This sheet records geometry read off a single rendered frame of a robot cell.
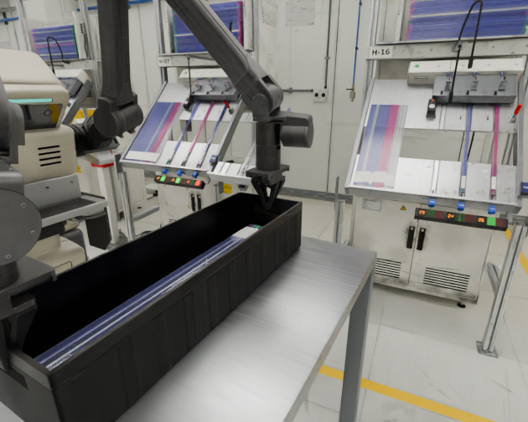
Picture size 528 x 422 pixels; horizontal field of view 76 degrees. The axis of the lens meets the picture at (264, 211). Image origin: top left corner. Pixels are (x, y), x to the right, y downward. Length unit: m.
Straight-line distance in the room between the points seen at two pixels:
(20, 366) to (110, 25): 0.70
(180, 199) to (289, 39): 2.07
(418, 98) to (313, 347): 1.62
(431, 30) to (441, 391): 1.64
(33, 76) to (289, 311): 0.72
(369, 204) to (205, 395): 1.64
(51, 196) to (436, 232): 1.74
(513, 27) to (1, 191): 2.00
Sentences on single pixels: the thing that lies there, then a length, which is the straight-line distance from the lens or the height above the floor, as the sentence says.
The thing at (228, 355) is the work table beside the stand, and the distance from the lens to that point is 0.52.
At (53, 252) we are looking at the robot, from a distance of 1.06.
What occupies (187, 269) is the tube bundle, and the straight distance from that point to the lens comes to 0.64.
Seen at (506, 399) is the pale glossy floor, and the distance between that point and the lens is 1.80.
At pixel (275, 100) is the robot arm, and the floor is 1.13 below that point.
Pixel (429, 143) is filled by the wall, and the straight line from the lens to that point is 3.56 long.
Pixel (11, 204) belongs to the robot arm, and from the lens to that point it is 0.30.
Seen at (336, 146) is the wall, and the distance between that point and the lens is 3.66.
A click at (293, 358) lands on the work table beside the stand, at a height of 0.80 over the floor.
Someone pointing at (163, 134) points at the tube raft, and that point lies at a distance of 2.32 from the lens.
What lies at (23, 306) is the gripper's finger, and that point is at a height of 0.96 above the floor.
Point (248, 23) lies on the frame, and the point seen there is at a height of 1.53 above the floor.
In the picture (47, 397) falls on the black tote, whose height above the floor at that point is 0.88.
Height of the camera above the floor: 1.15
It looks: 20 degrees down
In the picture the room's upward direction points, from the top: straight up
